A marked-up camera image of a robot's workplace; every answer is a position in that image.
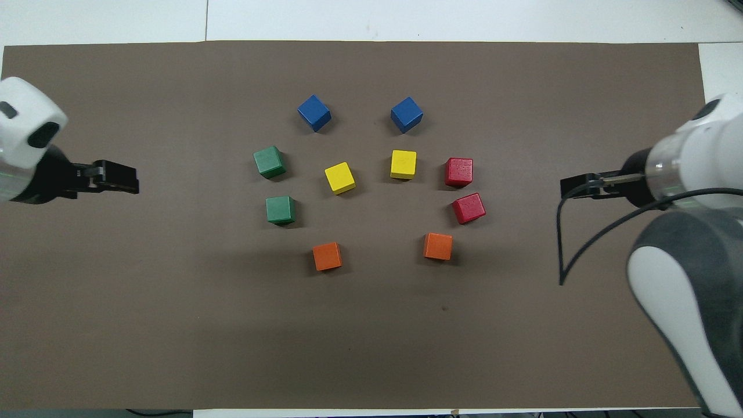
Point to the orange wooden block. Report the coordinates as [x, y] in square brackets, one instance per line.
[327, 256]
[437, 246]

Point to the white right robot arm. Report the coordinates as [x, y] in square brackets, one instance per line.
[696, 290]

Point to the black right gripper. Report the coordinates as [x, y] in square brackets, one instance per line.
[589, 187]

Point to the brown table mat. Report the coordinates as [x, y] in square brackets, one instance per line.
[174, 319]

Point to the green wooden block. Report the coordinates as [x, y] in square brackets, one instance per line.
[269, 161]
[280, 210]

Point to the red wooden block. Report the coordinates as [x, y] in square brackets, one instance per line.
[458, 172]
[469, 208]

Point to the yellow wooden block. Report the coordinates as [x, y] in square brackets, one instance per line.
[339, 177]
[403, 164]

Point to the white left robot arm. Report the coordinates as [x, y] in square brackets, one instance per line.
[23, 116]

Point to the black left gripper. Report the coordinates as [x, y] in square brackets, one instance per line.
[107, 174]

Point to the blue wooden block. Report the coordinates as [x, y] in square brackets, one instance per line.
[406, 114]
[314, 112]

